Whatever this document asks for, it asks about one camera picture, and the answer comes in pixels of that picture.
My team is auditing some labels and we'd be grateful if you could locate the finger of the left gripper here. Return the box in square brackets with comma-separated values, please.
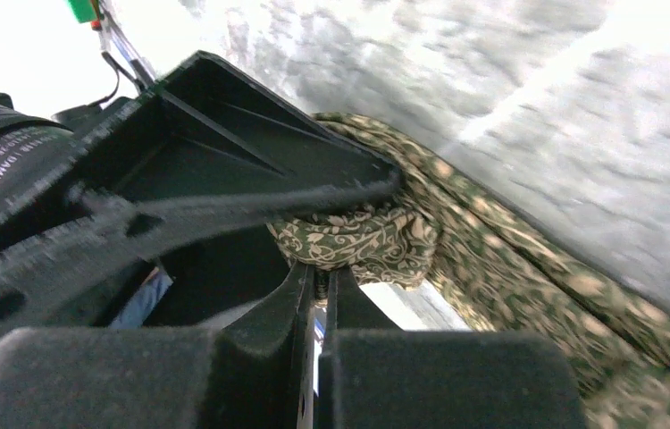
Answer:
[0, 51, 401, 338]

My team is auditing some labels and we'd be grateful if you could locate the olive gold patterned tie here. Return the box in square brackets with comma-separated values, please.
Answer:
[269, 113, 670, 428]

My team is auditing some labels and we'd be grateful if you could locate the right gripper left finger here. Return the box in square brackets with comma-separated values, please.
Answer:
[0, 264, 315, 428]

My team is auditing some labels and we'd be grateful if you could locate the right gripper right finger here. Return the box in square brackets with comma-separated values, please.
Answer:
[317, 268, 586, 428]

